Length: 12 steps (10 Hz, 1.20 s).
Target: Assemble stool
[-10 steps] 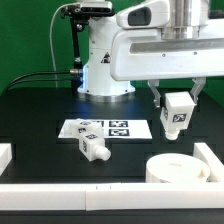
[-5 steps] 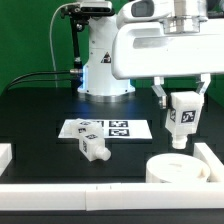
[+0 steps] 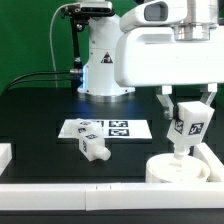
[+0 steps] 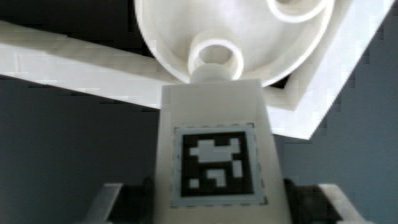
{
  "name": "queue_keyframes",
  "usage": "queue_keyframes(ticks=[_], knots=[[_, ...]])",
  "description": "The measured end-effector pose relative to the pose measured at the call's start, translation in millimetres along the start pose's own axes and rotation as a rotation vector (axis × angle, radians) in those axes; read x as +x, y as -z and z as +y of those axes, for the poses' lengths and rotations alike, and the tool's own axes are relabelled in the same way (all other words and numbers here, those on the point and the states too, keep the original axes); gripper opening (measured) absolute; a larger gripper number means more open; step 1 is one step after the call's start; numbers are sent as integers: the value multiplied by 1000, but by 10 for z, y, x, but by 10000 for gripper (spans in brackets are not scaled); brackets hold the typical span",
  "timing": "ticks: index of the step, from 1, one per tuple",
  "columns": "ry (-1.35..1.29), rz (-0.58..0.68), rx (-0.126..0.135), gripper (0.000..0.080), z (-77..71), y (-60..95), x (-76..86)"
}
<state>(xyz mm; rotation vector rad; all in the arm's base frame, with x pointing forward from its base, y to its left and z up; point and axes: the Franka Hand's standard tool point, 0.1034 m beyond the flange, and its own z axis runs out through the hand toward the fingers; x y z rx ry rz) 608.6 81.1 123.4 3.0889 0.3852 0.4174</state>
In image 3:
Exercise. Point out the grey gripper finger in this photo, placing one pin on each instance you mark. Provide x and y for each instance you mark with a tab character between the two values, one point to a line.
208	93
163	95

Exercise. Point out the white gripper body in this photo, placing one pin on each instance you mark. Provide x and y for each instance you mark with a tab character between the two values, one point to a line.
170	42

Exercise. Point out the white round stool seat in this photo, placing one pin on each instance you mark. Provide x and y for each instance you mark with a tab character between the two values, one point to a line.
165	168

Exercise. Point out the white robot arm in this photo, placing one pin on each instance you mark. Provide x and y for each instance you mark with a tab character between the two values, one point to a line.
99	76

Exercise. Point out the white marker sheet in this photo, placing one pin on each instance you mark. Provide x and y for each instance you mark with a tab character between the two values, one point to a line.
127	129

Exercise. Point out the white right fence bar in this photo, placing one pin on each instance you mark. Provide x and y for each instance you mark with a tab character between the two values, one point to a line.
205	154

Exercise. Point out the white fence bar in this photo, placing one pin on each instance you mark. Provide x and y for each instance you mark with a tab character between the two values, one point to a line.
205	154
110	196
5	156

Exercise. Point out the white front fence bar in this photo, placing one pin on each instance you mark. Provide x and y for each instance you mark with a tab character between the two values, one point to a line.
110	196

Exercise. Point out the white left fence bar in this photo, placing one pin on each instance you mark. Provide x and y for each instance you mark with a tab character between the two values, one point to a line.
5	156

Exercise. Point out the grey depth camera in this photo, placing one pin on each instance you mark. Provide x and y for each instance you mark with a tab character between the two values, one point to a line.
97	8

